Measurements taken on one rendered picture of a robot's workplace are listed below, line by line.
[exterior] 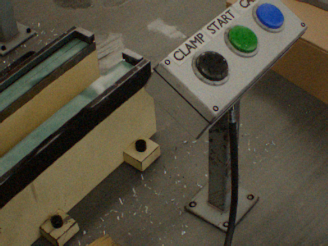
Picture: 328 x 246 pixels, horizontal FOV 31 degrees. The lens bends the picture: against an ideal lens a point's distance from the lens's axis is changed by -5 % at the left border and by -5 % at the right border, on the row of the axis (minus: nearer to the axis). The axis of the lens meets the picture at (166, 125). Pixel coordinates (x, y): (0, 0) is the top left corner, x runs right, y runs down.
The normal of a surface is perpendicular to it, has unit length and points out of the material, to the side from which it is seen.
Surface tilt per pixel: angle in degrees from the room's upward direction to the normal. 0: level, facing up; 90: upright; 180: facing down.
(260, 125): 0
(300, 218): 0
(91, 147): 90
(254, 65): 27
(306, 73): 90
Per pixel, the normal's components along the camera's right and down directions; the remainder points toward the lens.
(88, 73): 0.77, 0.42
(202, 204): -0.05, -0.70
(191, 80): 0.31, -0.44
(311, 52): -0.73, 0.51
